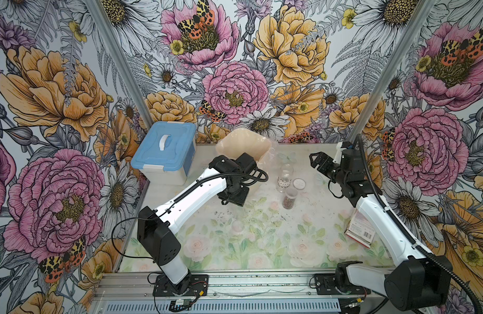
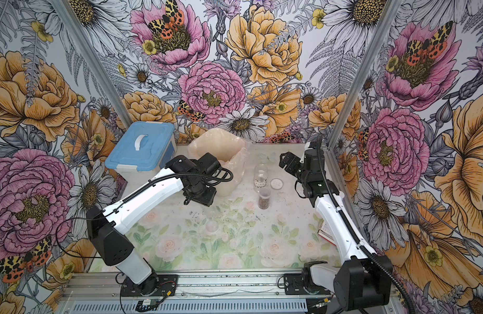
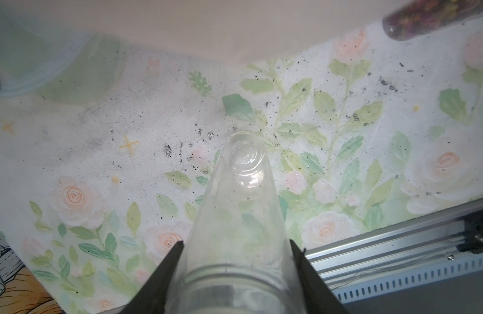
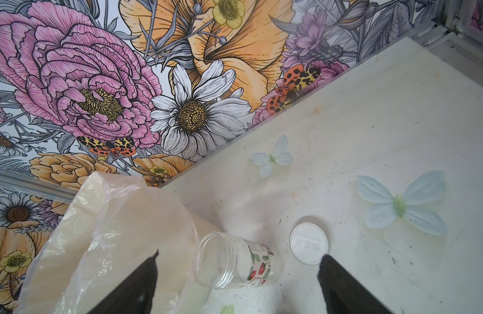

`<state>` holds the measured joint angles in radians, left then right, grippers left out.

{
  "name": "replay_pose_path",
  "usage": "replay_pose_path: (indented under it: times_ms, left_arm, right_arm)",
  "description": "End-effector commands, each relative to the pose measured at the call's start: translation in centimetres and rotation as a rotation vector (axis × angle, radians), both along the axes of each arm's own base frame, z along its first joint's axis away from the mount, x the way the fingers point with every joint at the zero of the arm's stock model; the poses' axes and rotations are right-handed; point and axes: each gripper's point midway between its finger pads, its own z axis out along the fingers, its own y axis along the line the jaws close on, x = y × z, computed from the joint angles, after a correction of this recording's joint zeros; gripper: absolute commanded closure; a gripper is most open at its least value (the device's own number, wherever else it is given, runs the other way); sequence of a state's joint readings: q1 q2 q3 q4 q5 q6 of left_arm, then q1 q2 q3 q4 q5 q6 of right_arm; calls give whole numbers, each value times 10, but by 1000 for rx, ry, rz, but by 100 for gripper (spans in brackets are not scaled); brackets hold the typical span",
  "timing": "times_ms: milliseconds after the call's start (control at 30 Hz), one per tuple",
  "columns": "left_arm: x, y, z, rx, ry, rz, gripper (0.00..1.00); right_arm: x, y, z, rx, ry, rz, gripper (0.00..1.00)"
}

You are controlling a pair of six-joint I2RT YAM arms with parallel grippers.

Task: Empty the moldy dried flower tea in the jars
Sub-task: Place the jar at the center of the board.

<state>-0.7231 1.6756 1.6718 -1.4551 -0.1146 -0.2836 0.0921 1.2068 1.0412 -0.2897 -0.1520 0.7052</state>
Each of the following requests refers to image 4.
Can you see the clear jar with rose tea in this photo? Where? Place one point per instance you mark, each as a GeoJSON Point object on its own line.
{"type": "Point", "coordinates": [224, 261]}

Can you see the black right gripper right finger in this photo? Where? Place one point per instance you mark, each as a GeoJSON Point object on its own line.
{"type": "Point", "coordinates": [343, 293]}

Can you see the white jar lid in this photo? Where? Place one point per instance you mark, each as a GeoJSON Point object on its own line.
{"type": "Point", "coordinates": [308, 243]}

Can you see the bin with pink bag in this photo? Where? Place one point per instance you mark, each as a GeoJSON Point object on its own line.
{"type": "Point", "coordinates": [113, 225]}

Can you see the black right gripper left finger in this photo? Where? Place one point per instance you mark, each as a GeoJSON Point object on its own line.
{"type": "Point", "coordinates": [135, 293]}

